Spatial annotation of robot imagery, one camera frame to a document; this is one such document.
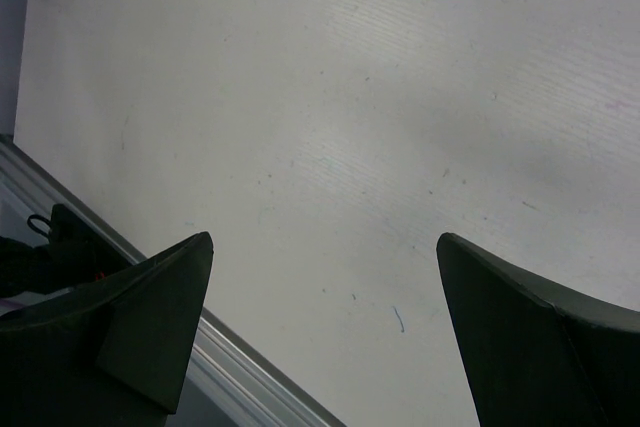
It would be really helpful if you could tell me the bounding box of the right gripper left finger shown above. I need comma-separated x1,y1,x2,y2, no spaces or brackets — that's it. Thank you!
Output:
1,232,214,426

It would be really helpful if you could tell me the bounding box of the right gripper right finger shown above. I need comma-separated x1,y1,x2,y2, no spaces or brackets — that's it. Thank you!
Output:
436,233,639,426

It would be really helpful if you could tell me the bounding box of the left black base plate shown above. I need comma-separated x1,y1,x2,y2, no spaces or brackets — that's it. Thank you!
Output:
27,204,134,294

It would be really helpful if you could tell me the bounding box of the aluminium mounting rail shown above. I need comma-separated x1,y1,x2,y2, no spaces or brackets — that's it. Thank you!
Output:
1,134,343,426

